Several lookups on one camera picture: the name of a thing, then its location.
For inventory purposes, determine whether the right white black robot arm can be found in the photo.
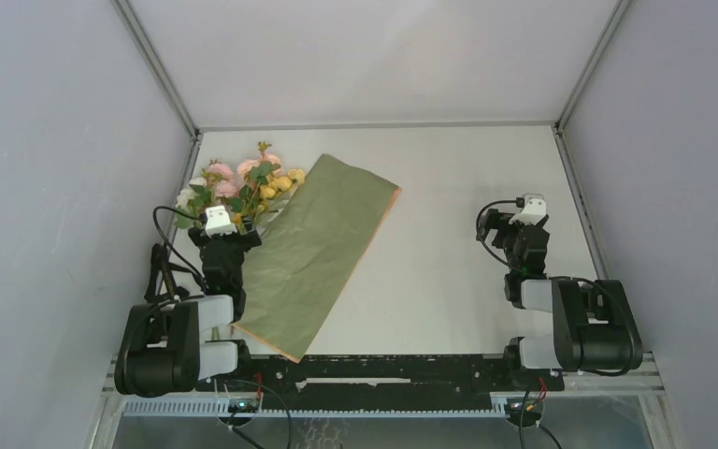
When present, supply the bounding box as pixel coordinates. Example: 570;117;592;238
475;201;643;389

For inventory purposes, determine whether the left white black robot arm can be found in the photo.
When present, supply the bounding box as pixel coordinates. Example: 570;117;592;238
114;225;262;398

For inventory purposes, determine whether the yellow flower stem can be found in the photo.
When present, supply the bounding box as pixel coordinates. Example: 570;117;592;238
227;166;306;229

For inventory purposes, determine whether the aluminium frame rail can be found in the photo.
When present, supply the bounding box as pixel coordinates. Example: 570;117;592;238
102;353;665;398

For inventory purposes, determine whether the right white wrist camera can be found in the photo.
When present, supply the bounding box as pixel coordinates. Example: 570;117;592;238
509;194;549;225

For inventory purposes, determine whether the white pink flower stem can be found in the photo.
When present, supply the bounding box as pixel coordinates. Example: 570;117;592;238
176;177;212;229

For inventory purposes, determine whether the black ribbon strap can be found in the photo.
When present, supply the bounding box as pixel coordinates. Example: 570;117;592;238
144;242;207;305

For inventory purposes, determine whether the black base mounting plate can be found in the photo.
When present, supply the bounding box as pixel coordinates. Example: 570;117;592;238
195;354;565;413

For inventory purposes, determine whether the white slotted cable duct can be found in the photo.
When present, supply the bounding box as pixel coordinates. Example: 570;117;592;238
122;397;521;418

